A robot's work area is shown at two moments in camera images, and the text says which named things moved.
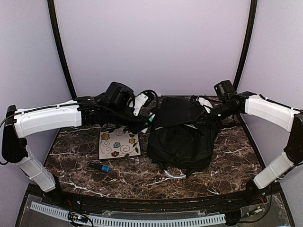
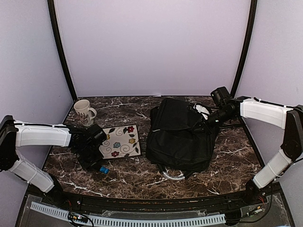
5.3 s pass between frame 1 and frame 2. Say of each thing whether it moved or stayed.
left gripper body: moved
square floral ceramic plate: stayed
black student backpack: stayed
